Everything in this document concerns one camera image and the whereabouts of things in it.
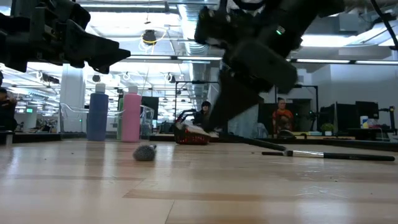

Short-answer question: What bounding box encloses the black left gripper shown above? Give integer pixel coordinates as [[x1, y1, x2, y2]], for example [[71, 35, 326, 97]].
[[0, 0, 131, 75]]

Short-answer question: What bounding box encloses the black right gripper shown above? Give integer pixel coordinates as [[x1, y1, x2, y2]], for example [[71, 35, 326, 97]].
[[205, 40, 298, 133]]

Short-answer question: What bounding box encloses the blue paint bottle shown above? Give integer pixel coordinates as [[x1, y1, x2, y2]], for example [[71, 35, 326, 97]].
[[86, 83, 109, 142]]

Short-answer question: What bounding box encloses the green paint bottle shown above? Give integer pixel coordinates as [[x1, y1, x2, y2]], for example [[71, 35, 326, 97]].
[[116, 97, 124, 141]]

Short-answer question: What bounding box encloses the pink paint bottle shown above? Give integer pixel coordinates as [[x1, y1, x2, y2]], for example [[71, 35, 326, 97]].
[[121, 85, 142, 143]]

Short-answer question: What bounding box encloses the fluffy black brush silver ferrule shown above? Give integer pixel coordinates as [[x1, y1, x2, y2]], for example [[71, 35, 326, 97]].
[[132, 144, 157, 162]]

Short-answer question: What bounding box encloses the person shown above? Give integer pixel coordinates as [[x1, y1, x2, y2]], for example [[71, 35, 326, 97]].
[[0, 88, 19, 132], [272, 98, 295, 133], [193, 100, 213, 127]]

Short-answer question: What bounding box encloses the ceiling light strip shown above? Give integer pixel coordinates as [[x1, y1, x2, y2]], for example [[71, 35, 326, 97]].
[[354, 60, 398, 65], [176, 56, 223, 62], [292, 58, 351, 64], [127, 55, 172, 60]]

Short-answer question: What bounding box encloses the black slotted plastic basket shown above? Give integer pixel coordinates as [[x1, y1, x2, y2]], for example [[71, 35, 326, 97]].
[[173, 123, 211, 146]]

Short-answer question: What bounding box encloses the clear plastic bin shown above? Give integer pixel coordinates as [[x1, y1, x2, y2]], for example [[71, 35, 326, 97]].
[[58, 102, 155, 141]]

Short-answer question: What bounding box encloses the black computer monitor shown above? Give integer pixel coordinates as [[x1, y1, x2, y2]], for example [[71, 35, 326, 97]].
[[355, 101, 379, 121], [318, 105, 336, 125], [335, 103, 358, 128]]

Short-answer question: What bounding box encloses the black monitor stand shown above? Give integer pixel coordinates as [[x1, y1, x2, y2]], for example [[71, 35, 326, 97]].
[[378, 105, 397, 136]]

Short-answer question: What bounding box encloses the black background gantry frame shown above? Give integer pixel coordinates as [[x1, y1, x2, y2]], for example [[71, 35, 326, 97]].
[[174, 80, 222, 125], [274, 83, 319, 131]]

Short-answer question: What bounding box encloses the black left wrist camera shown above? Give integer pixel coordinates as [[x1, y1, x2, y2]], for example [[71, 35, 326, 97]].
[[67, 1, 91, 30]]

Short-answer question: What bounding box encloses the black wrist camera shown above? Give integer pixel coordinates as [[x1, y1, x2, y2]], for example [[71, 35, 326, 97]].
[[193, 5, 233, 47], [67, 1, 91, 30]]

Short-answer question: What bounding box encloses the black overhead camera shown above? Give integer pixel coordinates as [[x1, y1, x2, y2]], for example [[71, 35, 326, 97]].
[[142, 29, 158, 46]]

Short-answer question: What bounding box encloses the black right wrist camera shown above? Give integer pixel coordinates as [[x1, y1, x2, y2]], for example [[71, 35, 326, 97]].
[[193, 5, 233, 47]]

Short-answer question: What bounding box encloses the black aluminium table frame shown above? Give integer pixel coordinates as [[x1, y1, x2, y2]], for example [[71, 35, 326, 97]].
[[0, 132, 398, 153]]

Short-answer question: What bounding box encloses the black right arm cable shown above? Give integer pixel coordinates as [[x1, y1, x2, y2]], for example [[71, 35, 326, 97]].
[[369, 0, 398, 50]]

